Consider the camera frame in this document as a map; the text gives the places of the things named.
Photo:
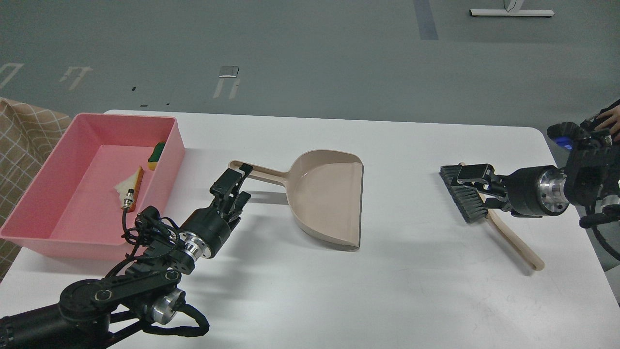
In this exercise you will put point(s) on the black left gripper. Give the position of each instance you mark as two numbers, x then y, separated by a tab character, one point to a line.
210	228

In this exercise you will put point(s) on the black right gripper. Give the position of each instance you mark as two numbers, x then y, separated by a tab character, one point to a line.
527	192

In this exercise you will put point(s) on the beige hand brush black bristles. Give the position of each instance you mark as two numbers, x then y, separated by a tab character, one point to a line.
471	207

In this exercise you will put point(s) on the beige plastic dustpan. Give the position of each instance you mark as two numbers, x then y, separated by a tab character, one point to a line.
324	191

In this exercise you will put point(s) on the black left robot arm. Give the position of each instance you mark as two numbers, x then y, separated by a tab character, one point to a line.
141	293

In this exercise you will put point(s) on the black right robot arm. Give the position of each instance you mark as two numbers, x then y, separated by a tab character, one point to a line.
589	179

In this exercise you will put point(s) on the pink plastic bin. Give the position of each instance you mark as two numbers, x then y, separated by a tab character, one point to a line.
71	209

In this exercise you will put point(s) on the person's hand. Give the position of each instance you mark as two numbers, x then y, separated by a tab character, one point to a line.
610	120

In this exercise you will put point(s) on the yellow sponge piece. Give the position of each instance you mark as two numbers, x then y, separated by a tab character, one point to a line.
155	155

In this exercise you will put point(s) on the white bread slice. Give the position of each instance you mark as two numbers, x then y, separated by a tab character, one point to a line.
129	189

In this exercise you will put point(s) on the white table leg base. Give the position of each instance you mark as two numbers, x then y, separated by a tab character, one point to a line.
513	9

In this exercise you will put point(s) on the beige checkered cloth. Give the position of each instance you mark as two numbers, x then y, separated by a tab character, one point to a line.
28	134

